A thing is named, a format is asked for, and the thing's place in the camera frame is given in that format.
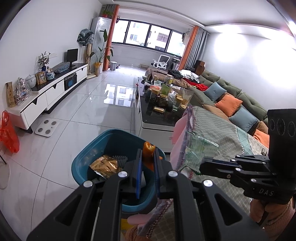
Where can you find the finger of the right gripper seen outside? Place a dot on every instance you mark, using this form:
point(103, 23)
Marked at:
point(217, 168)

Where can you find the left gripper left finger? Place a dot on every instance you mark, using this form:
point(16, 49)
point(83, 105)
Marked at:
point(93, 210)

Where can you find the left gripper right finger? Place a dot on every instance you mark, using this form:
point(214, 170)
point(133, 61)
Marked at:
point(202, 210)

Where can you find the clear plastic wrapper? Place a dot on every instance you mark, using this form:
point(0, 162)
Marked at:
point(196, 149)

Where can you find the gold foil wrapper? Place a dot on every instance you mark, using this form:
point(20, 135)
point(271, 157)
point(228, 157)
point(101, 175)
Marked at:
point(105, 166)

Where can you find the orange peel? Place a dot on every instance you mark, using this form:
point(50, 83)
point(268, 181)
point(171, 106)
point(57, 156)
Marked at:
point(148, 155)

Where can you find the blue trash bin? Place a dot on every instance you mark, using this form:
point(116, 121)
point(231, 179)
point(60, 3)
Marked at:
point(115, 142)

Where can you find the right hand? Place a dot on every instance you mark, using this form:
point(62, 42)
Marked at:
point(278, 215)

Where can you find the green patterned tablecloth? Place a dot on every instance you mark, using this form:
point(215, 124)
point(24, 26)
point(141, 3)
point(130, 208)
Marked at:
point(233, 144)

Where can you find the orange cushion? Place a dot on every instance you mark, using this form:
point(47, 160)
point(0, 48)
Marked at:
point(262, 137)
point(229, 104)

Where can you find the blue cushion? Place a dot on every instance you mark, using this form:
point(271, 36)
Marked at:
point(244, 120)
point(215, 91)

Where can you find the green tufted sofa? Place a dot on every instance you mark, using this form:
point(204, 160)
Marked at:
point(206, 79)

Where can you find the black glass coffee table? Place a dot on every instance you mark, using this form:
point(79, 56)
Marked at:
point(154, 127)

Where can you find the white bathroom scale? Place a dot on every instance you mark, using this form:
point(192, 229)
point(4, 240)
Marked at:
point(47, 127)

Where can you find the red plastic bag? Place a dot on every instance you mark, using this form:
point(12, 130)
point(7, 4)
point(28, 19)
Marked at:
point(9, 137)

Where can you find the white office chair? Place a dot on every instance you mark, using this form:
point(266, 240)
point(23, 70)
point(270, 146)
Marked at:
point(161, 63)

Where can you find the white TV cabinet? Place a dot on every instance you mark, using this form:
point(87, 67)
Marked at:
point(47, 96)

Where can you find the window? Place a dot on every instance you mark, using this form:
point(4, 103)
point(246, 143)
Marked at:
point(150, 36)

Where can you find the black monitor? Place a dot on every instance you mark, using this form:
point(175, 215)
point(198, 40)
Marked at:
point(72, 56)

